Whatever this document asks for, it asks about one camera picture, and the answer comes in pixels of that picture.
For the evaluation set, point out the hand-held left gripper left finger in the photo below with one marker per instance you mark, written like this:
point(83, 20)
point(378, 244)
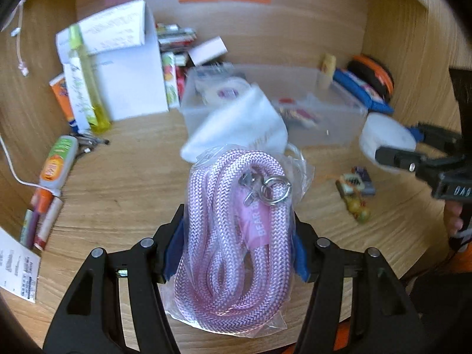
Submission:
point(173, 252)

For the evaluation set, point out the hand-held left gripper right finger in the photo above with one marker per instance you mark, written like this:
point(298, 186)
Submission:
point(299, 256)

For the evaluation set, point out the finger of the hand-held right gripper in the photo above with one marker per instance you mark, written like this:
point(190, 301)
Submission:
point(400, 160)
point(429, 134)

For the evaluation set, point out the white round ribbed object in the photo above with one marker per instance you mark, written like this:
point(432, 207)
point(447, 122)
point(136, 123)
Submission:
point(383, 132)

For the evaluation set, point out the clear plastic bin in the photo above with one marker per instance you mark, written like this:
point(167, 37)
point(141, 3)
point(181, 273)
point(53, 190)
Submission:
point(332, 125)

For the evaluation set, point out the wooden desktop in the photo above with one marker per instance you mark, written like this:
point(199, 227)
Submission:
point(121, 177)

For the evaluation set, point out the person's right hand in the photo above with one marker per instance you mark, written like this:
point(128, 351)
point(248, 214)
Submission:
point(453, 219)

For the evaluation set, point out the small purple packet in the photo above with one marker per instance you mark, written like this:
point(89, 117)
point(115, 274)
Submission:
point(365, 180)

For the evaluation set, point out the blue snack packet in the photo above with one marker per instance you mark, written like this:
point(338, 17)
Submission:
point(361, 92)

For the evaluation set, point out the black and orange pouch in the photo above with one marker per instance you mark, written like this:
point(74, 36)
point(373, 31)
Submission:
point(372, 73)

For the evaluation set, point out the pale yellow tube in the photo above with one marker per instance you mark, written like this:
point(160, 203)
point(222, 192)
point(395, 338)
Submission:
point(327, 70)

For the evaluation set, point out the cream and red tube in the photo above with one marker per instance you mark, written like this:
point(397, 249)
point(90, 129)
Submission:
point(48, 225)

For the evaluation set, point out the metal keys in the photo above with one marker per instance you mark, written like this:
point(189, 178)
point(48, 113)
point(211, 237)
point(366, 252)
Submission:
point(90, 143)

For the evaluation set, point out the orange marker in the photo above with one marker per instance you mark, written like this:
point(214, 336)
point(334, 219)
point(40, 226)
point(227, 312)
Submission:
point(41, 201)

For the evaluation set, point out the purple pen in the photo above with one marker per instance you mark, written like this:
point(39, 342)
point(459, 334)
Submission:
point(34, 226)

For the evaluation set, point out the white cloth pouch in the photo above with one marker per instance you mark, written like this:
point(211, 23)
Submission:
point(239, 121)

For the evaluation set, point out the green stick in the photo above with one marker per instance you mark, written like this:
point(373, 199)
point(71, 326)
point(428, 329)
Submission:
point(25, 228)

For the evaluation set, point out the white printed receipt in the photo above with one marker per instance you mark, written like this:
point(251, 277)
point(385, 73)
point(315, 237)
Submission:
point(16, 265)

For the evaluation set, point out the yellow liquid bottle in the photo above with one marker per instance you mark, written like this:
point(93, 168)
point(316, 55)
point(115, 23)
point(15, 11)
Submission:
point(96, 110)

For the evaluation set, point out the fruit printed box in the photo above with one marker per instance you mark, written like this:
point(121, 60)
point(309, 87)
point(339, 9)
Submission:
point(169, 81)

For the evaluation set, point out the white printed tube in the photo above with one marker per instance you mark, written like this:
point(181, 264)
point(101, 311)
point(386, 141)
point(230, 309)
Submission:
point(79, 96)

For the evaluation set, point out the orange tube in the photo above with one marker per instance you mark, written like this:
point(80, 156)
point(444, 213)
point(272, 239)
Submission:
point(61, 96)

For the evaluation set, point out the small white box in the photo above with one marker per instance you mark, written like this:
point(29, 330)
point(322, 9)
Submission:
point(208, 49)

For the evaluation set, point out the stack of flat packets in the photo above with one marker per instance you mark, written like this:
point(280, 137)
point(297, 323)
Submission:
point(177, 37)

